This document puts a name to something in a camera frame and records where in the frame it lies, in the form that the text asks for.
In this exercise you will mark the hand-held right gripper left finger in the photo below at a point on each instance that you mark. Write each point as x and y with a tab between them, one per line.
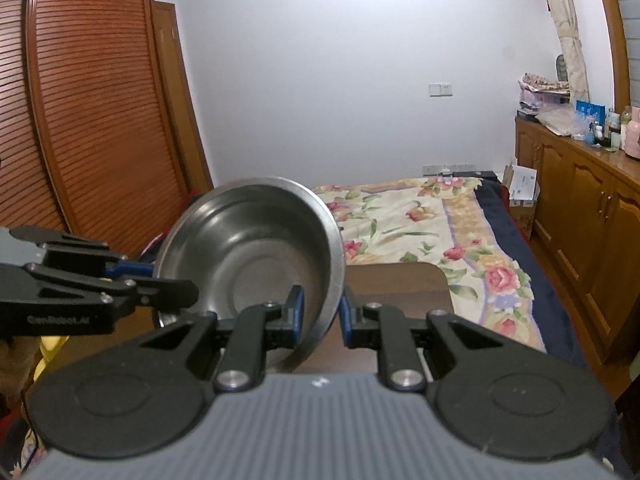
298	312

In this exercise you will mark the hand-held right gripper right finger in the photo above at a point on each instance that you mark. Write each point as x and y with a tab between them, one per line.
346	317

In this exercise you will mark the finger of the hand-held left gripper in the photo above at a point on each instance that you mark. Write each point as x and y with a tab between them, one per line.
130	270
170	294

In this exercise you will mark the medium steel bowl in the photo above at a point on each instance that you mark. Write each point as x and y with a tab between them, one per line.
240	250

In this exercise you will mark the person's left hand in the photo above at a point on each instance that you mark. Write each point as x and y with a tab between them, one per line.
15	365

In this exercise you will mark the floral blanket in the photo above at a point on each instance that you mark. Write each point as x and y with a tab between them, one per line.
425	230

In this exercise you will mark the patterned cloth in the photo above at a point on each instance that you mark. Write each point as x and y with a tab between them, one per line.
15	445

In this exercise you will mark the brown wardrobe side panel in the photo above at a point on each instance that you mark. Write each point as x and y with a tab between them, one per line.
182	100

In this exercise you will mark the black flat box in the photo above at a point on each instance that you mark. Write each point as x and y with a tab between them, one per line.
475	176

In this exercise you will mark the dark blue bedsheet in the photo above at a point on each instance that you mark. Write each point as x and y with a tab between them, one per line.
535	270

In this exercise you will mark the cardboard box with white paper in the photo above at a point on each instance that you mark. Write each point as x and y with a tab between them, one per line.
522	187

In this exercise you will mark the wooden cabinet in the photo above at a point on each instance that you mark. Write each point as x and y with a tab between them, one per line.
585	220

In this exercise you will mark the pile of papers and bags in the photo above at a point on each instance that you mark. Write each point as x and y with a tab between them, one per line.
542	95

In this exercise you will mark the blue box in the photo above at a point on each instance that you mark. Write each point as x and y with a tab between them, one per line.
590	120

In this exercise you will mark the cluster of small bottles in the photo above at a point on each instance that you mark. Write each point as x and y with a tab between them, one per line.
616	130

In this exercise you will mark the grey fan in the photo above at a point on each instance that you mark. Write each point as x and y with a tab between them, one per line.
562	67

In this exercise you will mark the pink bottle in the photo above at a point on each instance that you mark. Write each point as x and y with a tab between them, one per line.
635	132

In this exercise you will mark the grey window blind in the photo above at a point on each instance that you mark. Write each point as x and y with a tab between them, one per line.
631	20

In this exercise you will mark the white wall outlet strip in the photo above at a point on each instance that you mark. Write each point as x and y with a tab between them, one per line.
449	168

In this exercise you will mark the white wall switch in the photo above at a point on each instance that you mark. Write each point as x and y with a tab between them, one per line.
441	89

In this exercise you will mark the wooden arch frame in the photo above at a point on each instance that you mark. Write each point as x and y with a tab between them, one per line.
612	30

